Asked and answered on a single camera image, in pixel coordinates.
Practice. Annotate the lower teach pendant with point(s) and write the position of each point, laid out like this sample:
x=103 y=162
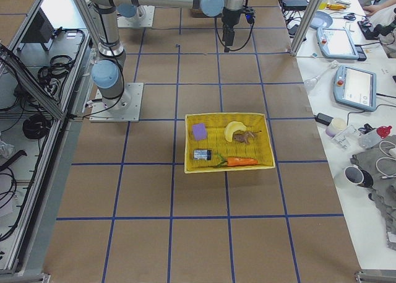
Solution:
x=355 y=88

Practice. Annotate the yellow plastic basket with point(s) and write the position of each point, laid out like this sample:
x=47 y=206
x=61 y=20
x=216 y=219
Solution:
x=259 y=148

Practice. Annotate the red soda can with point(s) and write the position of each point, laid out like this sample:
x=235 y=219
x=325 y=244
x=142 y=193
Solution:
x=202 y=154

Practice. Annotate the white paper cup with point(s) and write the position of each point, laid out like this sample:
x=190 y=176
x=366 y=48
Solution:
x=336 y=126

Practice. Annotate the upper teach pendant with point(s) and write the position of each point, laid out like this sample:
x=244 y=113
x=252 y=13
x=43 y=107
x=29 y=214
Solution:
x=336 y=43

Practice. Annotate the aluminium frame post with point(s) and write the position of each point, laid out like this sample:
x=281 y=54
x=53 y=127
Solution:
x=303 y=26

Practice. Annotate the blue plate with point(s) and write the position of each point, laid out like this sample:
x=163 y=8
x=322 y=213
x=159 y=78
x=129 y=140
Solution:
x=321 y=19

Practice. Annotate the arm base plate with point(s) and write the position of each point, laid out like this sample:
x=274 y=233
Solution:
x=147 y=21
x=123 y=110

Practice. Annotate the purple foam block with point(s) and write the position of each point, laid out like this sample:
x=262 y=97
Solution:
x=199 y=131

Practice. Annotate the grey cloth pile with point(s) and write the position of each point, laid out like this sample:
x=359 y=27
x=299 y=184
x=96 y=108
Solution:
x=379 y=171

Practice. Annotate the brown animal figurine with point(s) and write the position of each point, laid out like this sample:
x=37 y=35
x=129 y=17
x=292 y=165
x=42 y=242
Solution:
x=244 y=137

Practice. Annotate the white black mug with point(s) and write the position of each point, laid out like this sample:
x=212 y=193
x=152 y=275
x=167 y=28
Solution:
x=358 y=176

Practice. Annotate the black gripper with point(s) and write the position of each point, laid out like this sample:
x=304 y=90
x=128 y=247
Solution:
x=230 y=17

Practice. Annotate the brown wicker basket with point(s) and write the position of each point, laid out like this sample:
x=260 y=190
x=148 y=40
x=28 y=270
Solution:
x=197 y=13

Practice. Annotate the orange carrot toy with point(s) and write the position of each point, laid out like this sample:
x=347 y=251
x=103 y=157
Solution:
x=235 y=162

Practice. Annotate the teach pendant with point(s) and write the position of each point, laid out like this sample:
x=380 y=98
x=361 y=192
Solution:
x=336 y=43
x=355 y=88

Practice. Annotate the yellow croissant toy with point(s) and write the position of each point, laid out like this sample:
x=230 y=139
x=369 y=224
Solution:
x=233 y=127

